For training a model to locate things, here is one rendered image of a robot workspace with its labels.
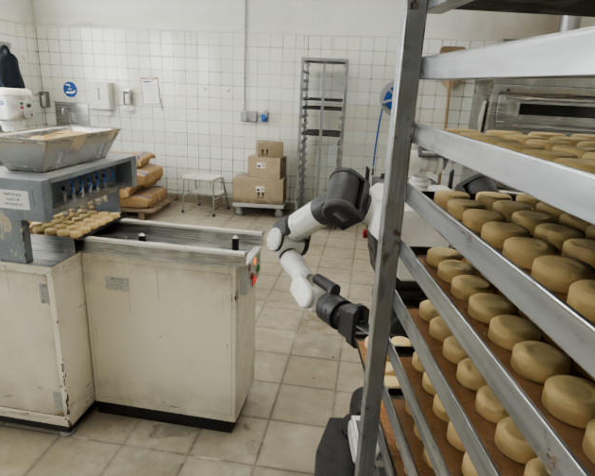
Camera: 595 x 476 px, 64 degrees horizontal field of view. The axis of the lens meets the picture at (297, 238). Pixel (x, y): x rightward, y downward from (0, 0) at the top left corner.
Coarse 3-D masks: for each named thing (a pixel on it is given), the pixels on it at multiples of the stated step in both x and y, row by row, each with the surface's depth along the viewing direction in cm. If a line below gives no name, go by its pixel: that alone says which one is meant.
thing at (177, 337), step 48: (144, 240) 211; (192, 240) 225; (96, 288) 209; (144, 288) 204; (192, 288) 200; (96, 336) 216; (144, 336) 212; (192, 336) 208; (240, 336) 211; (96, 384) 225; (144, 384) 220; (192, 384) 215; (240, 384) 219
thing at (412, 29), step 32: (416, 0) 65; (416, 32) 67; (416, 64) 68; (416, 96) 69; (384, 192) 75; (384, 224) 75; (384, 256) 77; (384, 288) 78; (384, 320) 80; (384, 352) 82
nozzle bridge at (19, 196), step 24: (0, 168) 195; (72, 168) 202; (96, 168) 211; (120, 168) 242; (0, 192) 180; (24, 192) 179; (48, 192) 181; (96, 192) 220; (0, 216) 184; (24, 216) 182; (48, 216) 182; (0, 240) 187; (24, 240) 185
